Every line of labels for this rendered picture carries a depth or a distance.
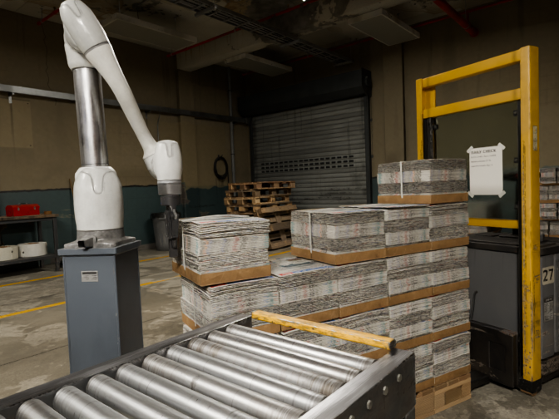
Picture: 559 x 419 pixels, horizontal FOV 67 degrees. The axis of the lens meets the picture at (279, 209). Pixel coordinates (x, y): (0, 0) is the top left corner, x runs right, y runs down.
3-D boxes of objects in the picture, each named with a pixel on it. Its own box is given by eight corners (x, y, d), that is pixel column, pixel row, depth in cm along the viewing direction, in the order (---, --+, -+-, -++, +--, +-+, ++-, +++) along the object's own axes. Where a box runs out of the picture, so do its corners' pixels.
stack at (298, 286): (187, 454, 189) (177, 270, 185) (382, 385, 247) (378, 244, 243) (220, 510, 156) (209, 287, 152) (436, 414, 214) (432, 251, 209)
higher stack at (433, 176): (381, 385, 247) (374, 163, 240) (417, 372, 262) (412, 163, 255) (434, 415, 213) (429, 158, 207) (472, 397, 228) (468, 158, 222)
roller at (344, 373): (204, 330, 113) (202, 349, 113) (360, 374, 83) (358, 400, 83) (218, 327, 117) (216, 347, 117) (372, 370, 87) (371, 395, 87)
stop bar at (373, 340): (259, 315, 126) (258, 309, 125) (397, 346, 98) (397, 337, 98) (250, 318, 123) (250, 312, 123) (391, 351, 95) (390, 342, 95)
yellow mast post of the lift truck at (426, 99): (421, 340, 289) (415, 80, 280) (430, 337, 293) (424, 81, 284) (432, 344, 281) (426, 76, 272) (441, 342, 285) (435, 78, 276)
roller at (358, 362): (225, 344, 119) (236, 332, 123) (378, 390, 89) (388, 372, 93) (219, 331, 117) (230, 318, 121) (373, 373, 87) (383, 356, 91)
